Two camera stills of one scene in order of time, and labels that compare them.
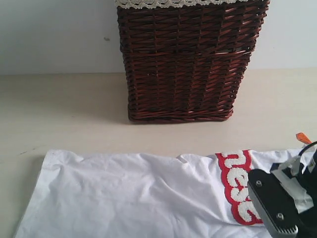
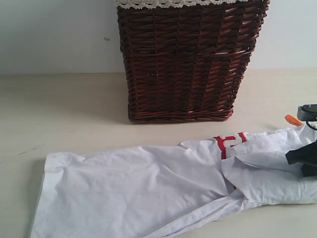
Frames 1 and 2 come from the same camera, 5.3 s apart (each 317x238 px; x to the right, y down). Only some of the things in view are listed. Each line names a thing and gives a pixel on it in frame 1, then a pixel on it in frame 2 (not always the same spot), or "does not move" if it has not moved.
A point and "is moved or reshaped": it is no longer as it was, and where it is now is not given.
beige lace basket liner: x=137 y=4 does not move
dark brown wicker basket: x=185 y=64 does not move
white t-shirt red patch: x=78 y=195 is moved or reshaped
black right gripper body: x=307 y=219 → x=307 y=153
